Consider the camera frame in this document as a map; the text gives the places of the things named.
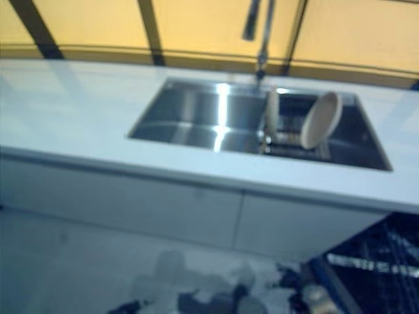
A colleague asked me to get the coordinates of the beige round plate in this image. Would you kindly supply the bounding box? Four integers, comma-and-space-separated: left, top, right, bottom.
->
300, 91, 344, 150
264, 85, 282, 140

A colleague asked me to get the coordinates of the open black dishwasher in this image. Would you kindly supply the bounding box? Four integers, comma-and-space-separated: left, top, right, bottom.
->
299, 211, 419, 314

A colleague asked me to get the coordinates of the stainless steel sink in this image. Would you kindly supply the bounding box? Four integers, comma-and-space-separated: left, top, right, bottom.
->
125, 76, 393, 173

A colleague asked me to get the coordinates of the black steel dish rack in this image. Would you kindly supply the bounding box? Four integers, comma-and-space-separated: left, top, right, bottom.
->
260, 88, 356, 160

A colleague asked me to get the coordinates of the white glossy cabinet door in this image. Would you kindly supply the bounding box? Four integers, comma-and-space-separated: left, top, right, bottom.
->
234, 189, 389, 264
0, 152, 246, 245

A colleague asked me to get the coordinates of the chrome pull-out faucet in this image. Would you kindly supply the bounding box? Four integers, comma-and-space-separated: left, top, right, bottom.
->
241, 0, 278, 91

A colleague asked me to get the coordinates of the dishwasher wire rack with handle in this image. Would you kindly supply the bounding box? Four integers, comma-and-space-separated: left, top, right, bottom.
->
323, 214, 419, 314

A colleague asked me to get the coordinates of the dark window frame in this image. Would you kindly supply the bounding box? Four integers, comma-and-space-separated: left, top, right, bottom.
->
0, 0, 419, 89

